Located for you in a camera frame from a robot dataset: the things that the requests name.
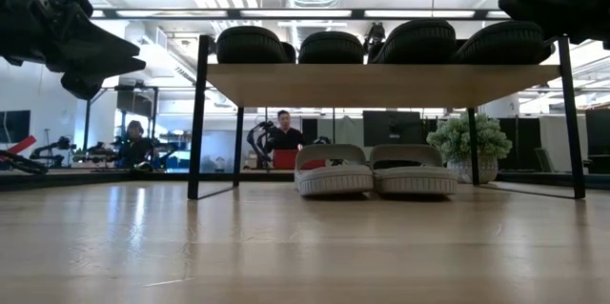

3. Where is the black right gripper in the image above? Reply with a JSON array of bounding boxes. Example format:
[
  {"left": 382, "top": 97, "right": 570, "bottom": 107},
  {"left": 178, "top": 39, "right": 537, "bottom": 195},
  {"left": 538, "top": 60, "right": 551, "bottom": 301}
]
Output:
[{"left": 497, "top": 0, "right": 610, "bottom": 51}]

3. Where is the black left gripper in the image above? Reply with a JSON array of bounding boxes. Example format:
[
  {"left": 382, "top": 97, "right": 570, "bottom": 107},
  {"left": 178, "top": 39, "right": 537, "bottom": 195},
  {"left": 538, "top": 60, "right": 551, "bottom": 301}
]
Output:
[{"left": 0, "top": 0, "right": 148, "bottom": 102}]

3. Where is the black slide sandal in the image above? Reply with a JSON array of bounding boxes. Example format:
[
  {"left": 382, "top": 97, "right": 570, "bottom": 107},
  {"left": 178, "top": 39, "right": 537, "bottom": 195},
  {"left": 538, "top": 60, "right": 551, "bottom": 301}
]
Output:
[
  {"left": 297, "top": 30, "right": 366, "bottom": 66},
  {"left": 369, "top": 18, "right": 458, "bottom": 66},
  {"left": 452, "top": 19, "right": 558, "bottom": 66},
  {"left": 214, "top": 25, "right": 298, "bottom": 66}
]

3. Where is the grey slide sandal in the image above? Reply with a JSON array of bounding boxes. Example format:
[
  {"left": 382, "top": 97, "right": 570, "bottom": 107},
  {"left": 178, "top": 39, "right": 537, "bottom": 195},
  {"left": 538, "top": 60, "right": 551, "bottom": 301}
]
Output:
[
  {"left": 293, "top": 143, "right": 376, "bottom": 198},
  {"left": 369, "top": 143, "right": 459, "bottom": 197}
]

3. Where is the black hanging screen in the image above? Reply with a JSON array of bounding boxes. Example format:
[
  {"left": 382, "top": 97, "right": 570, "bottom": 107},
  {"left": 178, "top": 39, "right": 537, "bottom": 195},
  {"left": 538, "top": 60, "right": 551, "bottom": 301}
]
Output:
[{"left": 115, "top": 85, "right": 159, "bottom": 120}]

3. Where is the black overhead crossbar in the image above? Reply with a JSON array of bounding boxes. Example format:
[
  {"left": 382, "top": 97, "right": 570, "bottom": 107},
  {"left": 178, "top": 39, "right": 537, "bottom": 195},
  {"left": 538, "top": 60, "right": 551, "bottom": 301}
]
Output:
[{"left": 89, "top": 7, "right": 507, "bottom": 22}]

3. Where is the person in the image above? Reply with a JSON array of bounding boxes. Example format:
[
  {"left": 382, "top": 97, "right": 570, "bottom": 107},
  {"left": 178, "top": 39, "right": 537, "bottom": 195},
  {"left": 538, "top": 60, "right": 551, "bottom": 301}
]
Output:
[
  {"left": 115, "top": 119, "right": 157, "bottom": 171},
  {"left": 265, "top": 109, "right": 307, "bottom": 152}
]

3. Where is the potted green succulent plant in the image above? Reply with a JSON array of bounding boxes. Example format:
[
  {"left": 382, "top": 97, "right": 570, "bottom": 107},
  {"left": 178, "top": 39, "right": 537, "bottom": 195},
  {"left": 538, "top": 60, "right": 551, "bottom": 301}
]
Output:
[{"left": 425, "top": 112, "right": 514, "bottom": 186}]

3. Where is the black computer monitor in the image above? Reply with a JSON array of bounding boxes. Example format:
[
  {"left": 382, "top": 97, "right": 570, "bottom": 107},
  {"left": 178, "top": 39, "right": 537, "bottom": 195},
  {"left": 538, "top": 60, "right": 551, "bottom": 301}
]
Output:
[{"left": 362, "top": 110, "right": 424, "bottom": 149}]

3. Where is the red laptop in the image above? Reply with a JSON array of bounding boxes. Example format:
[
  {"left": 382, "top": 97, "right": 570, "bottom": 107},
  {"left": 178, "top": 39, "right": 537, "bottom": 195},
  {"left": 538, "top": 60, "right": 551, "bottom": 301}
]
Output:
[{"left": 272, "top": 148, "right": 327, "bottom": 172}]

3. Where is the black wall screen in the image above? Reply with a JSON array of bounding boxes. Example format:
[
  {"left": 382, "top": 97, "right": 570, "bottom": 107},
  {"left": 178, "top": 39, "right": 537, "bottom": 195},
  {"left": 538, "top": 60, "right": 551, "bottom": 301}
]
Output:
[{"left": 0, "top": 109, "right": 32, "bottom": 145}]

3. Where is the black aluminium table frame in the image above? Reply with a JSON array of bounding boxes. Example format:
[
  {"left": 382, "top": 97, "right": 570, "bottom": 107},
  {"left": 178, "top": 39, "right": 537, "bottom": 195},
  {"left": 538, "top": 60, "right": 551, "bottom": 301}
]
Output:
[{"left": 0, "top": 168, "right": 610, "bottom": 193}]

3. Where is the wooden shelf with black frame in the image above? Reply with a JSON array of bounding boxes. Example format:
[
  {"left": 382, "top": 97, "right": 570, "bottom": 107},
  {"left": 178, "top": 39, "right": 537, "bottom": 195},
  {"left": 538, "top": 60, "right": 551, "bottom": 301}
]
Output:
[{"left": 186, "top": 33, "right": 587, "bottom": 201}]

